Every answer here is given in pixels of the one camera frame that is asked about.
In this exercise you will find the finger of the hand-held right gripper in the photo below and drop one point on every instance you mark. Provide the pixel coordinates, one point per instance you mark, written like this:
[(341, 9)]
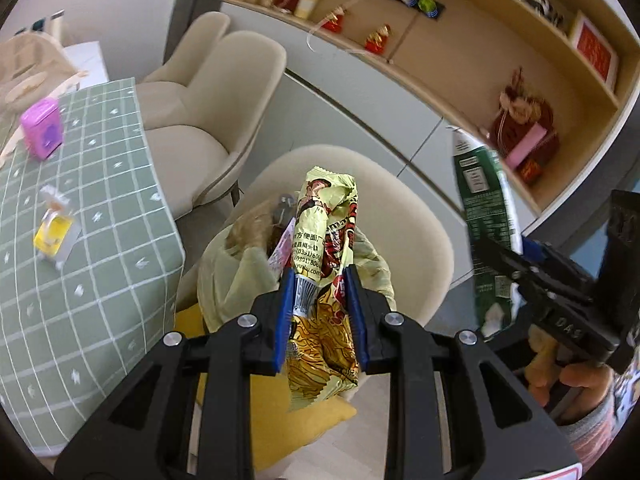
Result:
[(532, 251), (510, 267)]

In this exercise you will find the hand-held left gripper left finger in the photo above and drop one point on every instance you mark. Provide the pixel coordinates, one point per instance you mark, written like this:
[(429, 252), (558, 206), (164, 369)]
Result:
[(282, 325)]

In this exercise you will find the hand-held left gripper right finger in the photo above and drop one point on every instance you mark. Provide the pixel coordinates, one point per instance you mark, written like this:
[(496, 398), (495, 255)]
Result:
[(356, 325)]

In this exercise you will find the gold red noodle packet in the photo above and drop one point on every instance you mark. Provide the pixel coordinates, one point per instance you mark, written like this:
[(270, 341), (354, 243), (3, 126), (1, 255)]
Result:
[(320, 350)]

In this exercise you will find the yellow trash bag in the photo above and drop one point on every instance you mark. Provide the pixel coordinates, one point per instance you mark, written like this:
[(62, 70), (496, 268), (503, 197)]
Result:
[(225, 280)]

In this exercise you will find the green white packet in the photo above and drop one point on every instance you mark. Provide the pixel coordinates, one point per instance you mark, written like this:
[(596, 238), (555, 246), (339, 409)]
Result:
[(480, 200)]

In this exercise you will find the person's right forearm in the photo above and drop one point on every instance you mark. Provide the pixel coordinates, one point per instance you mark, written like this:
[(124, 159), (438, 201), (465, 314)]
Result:
[(600, 432)]

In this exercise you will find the person's right hand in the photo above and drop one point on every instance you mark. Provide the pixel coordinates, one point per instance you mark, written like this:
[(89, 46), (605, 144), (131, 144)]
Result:
[(575, 390)]

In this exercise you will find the colourful pink packet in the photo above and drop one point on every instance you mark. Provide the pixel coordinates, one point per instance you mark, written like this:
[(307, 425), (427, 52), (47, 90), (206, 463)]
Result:
[(280, 252)]

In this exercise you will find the brown paper bag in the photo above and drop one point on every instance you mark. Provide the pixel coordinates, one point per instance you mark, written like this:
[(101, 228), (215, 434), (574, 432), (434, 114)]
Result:
[(250, 225)]

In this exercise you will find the yellow cushion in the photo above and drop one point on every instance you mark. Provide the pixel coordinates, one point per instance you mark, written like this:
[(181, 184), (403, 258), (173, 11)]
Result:
[(310, 430)]

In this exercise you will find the beige chair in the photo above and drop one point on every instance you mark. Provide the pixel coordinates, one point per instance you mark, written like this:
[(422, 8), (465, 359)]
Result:
[(400, 200), (195, 45), (235, 85)]

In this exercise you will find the large flower gift bag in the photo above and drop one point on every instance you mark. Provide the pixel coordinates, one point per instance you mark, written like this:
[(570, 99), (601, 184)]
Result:
[(520, 115)]

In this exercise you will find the green checked tablecloth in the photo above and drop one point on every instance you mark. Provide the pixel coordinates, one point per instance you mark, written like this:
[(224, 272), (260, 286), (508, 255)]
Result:
[(100, 285)]

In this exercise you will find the wooden shelf cabinet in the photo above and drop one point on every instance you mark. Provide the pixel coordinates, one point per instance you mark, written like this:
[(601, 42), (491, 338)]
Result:
[(450, 50)]

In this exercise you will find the white yellow plastic holder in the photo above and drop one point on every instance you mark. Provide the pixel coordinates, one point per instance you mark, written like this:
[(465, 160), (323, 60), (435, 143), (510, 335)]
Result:
[(55, 232)]

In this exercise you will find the red gold figurine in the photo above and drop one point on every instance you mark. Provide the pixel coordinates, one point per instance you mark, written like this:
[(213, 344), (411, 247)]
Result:
[(334, 21), (378, 40)]

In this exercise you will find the pink purple box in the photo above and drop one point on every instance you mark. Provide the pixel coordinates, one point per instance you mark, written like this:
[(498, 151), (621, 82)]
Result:
[(42, 130)]

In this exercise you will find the yellow white cup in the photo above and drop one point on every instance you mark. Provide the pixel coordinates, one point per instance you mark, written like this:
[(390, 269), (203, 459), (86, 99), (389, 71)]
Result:
[(306, 4)]

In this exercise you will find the red picture frame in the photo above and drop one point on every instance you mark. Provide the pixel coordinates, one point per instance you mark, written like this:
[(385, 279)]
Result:
[(595, 50)]

